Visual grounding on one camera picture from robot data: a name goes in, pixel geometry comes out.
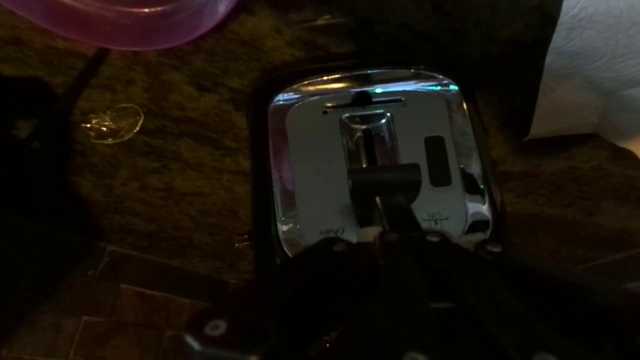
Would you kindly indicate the black toaster lever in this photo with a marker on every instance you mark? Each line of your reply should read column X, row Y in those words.
column 386, row 178

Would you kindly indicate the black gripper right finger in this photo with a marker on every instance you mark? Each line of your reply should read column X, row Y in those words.
column 427, row 287

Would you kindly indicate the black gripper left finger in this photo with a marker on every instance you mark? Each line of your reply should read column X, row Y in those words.
column 362, row 281

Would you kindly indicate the purple plastic bowl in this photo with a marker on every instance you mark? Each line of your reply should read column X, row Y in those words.
column 126, row 23

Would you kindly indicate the chrome and black toaster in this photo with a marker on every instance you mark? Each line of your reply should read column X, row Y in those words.
column 312, row 166

